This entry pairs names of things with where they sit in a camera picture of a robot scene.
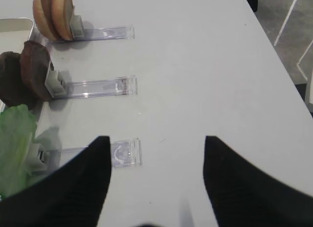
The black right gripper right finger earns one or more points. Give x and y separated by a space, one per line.
242 195

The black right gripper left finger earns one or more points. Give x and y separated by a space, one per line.
73 196

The grey lettuce pusher block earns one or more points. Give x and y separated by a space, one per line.
37 158

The clear lettuce pusher track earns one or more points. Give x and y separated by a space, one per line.
124 153

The standing green lettuce leaf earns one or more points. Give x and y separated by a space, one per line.
17 128

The outer brown meat patty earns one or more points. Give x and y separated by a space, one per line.
34 63

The grey patty pusher block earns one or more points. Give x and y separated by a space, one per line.
54 82

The clear patty pusher track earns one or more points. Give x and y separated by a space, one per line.
86 89

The clear bun pusher track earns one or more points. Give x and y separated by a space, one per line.
115 33

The grey bun pusher block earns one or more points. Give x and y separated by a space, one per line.
76 26

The white metal tray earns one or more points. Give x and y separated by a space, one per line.
13 34

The outer sesame bun half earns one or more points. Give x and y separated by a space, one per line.
62 11

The sesame bun half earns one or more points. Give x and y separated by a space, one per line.
62 11
43 19

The inner sesame bun half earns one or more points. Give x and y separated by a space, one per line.
43 19

